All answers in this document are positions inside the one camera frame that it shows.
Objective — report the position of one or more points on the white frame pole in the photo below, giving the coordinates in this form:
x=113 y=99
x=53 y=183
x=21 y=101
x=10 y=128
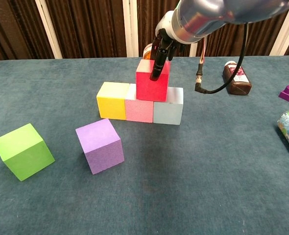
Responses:
x=130 y=27
x=193 y=51
x=281 y=39
x=49 y=29

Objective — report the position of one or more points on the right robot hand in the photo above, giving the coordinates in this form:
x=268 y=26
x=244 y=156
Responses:
x=159 y=58

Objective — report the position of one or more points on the dark brown curtain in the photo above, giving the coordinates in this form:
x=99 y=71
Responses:
x=90 y=27

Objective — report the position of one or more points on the pink foam cube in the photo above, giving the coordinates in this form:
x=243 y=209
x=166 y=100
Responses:
x=138 y=110

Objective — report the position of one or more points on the purple foam cube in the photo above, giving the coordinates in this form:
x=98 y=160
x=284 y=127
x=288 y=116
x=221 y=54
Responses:
x=100 y=147

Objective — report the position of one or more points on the dark juice bottle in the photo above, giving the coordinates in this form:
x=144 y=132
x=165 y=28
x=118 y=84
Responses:
x=237 y=78

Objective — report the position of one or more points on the teal table cloth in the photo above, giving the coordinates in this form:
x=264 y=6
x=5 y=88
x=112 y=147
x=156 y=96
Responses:
x=144 y=195

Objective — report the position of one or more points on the yellow foam cube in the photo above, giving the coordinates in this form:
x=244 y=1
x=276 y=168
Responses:
x=111 y=105

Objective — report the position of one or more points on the green foam cube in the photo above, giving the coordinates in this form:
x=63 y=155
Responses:
x=24 y=154

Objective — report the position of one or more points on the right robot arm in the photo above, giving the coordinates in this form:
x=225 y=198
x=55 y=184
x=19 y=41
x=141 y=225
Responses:
x=208 y=14

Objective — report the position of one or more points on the red foam cube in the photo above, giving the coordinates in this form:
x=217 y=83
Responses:
x=149 y=90

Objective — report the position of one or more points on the light blue foam cube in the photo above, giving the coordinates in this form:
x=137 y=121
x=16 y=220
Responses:
x=168 y=111

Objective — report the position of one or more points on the orange snack jar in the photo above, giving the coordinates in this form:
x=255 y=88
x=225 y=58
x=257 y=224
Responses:
x=147 y=52

